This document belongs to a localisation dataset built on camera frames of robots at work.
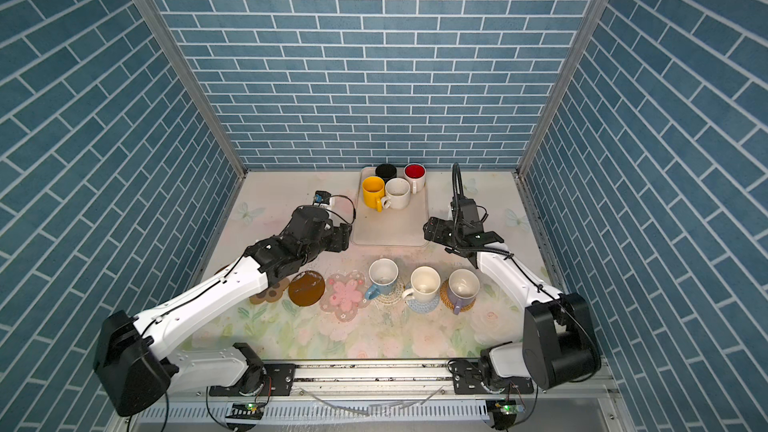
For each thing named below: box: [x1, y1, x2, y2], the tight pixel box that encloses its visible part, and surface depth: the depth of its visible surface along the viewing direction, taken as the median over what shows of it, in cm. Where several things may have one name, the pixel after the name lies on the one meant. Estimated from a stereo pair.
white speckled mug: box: [382, 177, 411, 210], surface depth 107 cm
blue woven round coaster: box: [406, 290, 440, 314], surface depth 88 cm
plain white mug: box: [401, 265, 441, 303], surface depth 84 cm
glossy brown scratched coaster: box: [288, 270, 326, 307], surface depth 90 cm
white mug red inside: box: [404, 162, 427, 194], surface depth 111 cm
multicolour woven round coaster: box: [374, 281, 404, 305], surface depth 88 cm
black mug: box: [375, 163, 397, 183], surface depth 111 cm
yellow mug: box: [362, 176, 385, 213], surface depth 105 cm
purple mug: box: [447, 268, 481, 315], surface depth 85 cm
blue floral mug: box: [365, 258, 399, 300], surface depth 84 cm
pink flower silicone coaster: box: [319, 270, 369, 323], surface depth 90 cm
